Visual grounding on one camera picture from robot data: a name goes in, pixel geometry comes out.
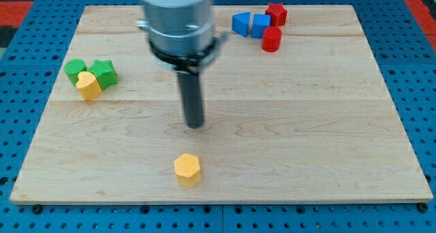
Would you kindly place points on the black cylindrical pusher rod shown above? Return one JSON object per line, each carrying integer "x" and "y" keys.
{"x": 191, "y": 95}

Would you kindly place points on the yellow hexagon block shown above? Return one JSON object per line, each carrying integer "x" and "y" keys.
{"x": 187, "y": 170}

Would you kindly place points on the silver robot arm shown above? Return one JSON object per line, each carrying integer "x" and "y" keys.
{"x": 182, "y": 36}

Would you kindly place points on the wooden board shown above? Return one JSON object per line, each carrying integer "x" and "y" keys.
{"x": 312, "y": 123}

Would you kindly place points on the blue triangle block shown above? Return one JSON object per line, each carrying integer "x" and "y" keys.
{"x": 240, "y": 23}

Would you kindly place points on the green star block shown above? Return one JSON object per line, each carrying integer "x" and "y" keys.
{"x": 105, "y": 73}

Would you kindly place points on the red cylinder block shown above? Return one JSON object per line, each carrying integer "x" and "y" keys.
{"x": 271, "y": 39}

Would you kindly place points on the blue cube block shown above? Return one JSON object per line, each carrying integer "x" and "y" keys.
{"x": 260, "y": 23}

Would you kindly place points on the yellow heart block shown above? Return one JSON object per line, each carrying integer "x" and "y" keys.
{"x": 88, "y": 85}

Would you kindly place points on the red star block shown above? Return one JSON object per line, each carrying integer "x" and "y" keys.
{"x": 277, "y": 13}

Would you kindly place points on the green cylinder block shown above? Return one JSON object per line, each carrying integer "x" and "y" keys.
{"x": 72, "y": 69}

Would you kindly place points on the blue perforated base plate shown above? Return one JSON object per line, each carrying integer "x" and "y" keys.
{"x": 31, "y": 63}

